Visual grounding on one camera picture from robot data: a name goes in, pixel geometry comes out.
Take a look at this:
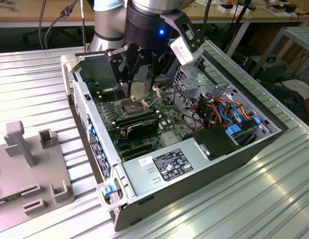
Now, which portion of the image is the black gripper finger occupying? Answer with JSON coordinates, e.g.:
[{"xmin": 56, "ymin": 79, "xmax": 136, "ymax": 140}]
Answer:
[
  {"xmin": 105, "ymin": 46, "xmax": 142, "ymax": 97},
  {"xmin": 147, "ymin": 49, "xmax": 176, "ymax": 91}
]

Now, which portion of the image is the silver CPU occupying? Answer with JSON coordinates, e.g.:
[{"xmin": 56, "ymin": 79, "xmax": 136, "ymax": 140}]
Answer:
[{"xmin": 130, "ymin": 80, "xmax": 152, "ymax": 102}]

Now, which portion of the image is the metal socket cover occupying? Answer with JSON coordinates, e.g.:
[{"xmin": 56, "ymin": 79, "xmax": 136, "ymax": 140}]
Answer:
[{"xmin": 140, "ymin": 84, "xmax": 163, "ymax": 109}]

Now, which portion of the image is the CPU socket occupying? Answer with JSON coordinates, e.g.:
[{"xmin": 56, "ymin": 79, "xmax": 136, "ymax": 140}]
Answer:
[{"xmin": 116, "ymin": 97, "xmax": 145, "ymax": 118}]

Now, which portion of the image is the black RAM slot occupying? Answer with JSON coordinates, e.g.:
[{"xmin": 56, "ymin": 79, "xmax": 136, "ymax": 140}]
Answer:
[
  {"xmin": 99, "ymin": 92, "xmax": 124, "ymax": 100},
  {"xmin": 101, "ymin": 94, "xmax": 131, "ymax": 102},
  {"xmin": 97, "ymin": 89, "xmax": 123, "ymax": 97},
  {"xmin": 96, "ymin": 87, "xmax": 123, "ymax": 95}
]

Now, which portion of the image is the silver drive cage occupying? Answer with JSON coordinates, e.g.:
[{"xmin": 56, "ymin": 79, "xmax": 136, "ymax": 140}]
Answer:
[{"xmin": 173, "ymin": 64, "xmax": 216, "ymax": 112}]

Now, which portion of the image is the black RAM stick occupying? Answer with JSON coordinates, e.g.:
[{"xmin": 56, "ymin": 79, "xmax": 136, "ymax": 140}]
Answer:
[
  {"xmin": 114, "ymin": 114, "xmax": 160, "ymax": 128},
  {"xmin": 111, "ymin": 109, "xmax": 162, "ymax": 124}
]

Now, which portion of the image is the green motherboard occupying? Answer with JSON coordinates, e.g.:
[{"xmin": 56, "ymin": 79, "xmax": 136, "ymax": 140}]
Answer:
[{"xmin": 91, "ymin": 83, "xmax": 207, "ymax": 162}]

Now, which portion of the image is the black graphics card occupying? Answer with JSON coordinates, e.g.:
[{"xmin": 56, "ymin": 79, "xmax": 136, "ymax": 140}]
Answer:
[{"xmin": 124, "ymin": 119, "xmax": 160, "ymax": 140}]

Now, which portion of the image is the silver chipset heatsink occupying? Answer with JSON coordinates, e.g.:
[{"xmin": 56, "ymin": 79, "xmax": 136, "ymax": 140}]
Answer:
[{"xmin": 160, "ymin": 131, "xmax": 182, "ymax": 147}]

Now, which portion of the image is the black expansion slot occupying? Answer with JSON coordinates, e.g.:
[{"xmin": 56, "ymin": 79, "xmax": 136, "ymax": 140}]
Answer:
[
  {"xmin": 121, "ymin": 147, "xmax": 155, "ymax": 161},
  {"xmin": 118, "ymin": 142, "xmax": 152, "ymax": 154}
]

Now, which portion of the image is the white box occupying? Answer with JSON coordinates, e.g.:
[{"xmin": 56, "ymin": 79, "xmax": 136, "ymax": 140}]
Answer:
[{"xmin": 217, "ymin": 2, "xmax": 251, "ymax": 15}]

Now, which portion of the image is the black plastic shroud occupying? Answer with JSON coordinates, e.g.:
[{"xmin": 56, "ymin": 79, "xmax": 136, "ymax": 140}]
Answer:
[{"xmin": 182, "ymin": 125, "xmax": 242, "ymax": 161}]

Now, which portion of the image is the blue disk carrier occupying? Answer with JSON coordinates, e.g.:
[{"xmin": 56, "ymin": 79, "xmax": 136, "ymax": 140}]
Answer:
[{"xmin": 225, "ymin": 125, "xmax": 242, "ymax": 137}]

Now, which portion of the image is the black rating label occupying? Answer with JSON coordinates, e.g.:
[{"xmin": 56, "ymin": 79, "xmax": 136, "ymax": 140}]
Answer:
[{"xmin": 152, "ymin": 148, "xmax": 194, "ymax": 182}]

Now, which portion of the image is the long wooden desk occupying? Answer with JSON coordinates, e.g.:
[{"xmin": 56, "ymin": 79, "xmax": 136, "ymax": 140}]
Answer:
[{"xmin": 0, "ymin": 0, "xmax": 309, "ymax": 54}]

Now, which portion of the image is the black equipment box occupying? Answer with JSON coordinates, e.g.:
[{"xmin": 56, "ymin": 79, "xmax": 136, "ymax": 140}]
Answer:
[{"xmin": 247, "ymin": 55, "xmax": 289, "ymax": 85}]

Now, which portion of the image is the silver power supply unit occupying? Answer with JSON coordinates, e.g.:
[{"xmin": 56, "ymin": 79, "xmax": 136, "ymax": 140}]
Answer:
[{"xmin": 121, "ymin": 138, "xmax": 212, "ymax": 200}]

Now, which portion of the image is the open grey PC case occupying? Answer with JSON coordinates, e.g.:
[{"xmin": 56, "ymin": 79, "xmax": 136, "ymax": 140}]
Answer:
[{"xmin": 60, "ymin": 42, "xmax": 290, "ymax": 232}]

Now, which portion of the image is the blue case latch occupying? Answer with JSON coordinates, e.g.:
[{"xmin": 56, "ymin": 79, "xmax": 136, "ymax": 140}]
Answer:
[{"xmin": 101, "ymin": 184, "xmax": 120, "ymax": 198}]

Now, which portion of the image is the grey parts rack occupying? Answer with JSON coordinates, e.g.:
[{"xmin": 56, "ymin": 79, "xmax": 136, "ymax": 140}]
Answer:
[{"xmin": 0, "ymin": 120, "xmax": 76, "ymax": 229}]

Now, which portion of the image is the small black device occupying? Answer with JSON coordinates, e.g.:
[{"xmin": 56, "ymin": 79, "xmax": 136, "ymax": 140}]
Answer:
[{"xmin": 285, "ymin": 2, "xmax": 299, "ymax": 13}]

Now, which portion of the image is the green RAM stick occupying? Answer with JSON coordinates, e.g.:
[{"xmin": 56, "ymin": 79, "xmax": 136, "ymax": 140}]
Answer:
[{"xmin": 0, "ymin": 193, "xmax": 23, "ymax": 208}]

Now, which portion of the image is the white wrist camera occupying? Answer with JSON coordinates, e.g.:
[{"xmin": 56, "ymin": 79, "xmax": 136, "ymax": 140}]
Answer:
[{"xmin": 159, "ymin": 10, "xmax": 203, "ymax": 66}]

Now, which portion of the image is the black wire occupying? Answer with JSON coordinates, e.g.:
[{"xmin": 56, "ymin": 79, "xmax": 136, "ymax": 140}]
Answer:
[{"xmin": 172, "ymin": 84, "xmax": 207, "ymax": 129}]

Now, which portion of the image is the black camera cable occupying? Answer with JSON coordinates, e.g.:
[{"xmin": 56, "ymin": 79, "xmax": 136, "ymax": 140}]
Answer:
[{"xmin": 201, "ymin": 0, "xmax": 212, "ymax": 42}]

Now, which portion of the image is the orange power wire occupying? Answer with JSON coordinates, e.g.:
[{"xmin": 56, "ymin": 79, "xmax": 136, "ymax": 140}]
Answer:
[{"xmin": 191, "ymin": 97, "xmax": 229, "ymax": 125}]

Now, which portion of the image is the cable with inline connector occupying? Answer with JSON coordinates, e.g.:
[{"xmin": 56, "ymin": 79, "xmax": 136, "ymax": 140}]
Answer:
[{"xmin": 38, "ymin": 0, "xmax": 79, "ymax": 49}]

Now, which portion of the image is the blue data wire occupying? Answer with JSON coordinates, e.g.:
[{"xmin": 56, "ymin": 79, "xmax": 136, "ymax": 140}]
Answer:
[
  {"xmin": 218, "ymin": 101, "xmax": 236, "ymax": 125},
  {"xmin": 228, "ymin": 99, "xmax": 245, "ymax": 123}
]

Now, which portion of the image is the aluminium frame table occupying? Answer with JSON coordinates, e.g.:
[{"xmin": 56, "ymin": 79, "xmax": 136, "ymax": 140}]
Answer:
[{"xmin": 250, "ymin": 26, "xmax": 309, "ymax": 78}]

